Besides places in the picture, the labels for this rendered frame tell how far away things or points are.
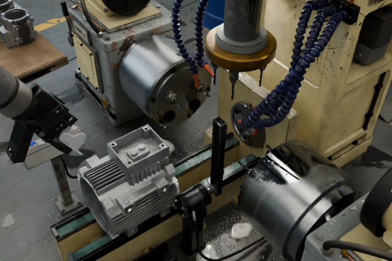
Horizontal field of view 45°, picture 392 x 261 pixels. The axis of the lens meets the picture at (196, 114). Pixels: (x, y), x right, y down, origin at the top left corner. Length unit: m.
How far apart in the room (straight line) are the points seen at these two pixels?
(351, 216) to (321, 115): 0.39
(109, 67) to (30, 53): 1.89
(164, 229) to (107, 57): 0.58
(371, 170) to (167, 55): 0.78
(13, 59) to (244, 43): 2.44
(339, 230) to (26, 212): 0.93
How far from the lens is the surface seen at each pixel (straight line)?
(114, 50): 1.54
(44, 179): 1.61
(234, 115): 1.44
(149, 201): 1.19
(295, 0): 1.29
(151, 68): 1.41
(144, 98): 1.42
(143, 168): 1.15
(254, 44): 1.13
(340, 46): 1.21
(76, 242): 1.36
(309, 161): 1.13
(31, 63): 3.32
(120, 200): 1.15
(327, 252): 0.98
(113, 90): 1.62
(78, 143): 1.10
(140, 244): 1.34
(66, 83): 1.98
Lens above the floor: 1.97
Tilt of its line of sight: 42 degrees down
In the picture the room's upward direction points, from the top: 1 degrees clockwise
